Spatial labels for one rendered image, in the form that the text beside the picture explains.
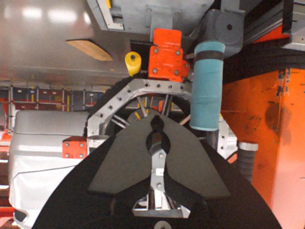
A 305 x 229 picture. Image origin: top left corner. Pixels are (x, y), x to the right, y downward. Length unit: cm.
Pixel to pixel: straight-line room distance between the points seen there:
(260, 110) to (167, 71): 40
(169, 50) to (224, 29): 29
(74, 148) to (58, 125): 52
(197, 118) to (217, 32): 42
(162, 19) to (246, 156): 66
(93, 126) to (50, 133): 62
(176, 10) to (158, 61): 33
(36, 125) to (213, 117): 105
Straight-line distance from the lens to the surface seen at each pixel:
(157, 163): 38
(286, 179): 70
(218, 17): 74
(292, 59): 103
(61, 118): 105
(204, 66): 43
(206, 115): 41
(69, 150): 57
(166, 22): 76
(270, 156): 66
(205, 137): 68
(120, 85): 58
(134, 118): 102
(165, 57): 51
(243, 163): 38
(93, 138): 29
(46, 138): 112
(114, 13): 94
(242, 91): 76
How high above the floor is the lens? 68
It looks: 3 degrees up
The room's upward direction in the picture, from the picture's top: 177 degrees counter-clockwise
